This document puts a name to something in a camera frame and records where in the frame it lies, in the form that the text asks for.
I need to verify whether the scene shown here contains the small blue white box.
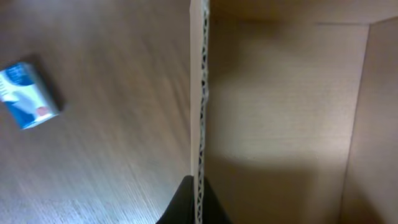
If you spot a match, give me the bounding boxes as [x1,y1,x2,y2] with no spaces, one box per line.
[1,62,60,129]

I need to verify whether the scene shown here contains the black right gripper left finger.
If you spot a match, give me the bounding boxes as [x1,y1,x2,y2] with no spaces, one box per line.
[156,175,195,224]

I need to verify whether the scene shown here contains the brown cardboard box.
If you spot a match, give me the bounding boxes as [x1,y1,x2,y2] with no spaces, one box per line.
[190,0,397,223]

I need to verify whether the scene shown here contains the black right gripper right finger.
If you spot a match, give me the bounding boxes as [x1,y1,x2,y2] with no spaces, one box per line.
[203,178,232,224]

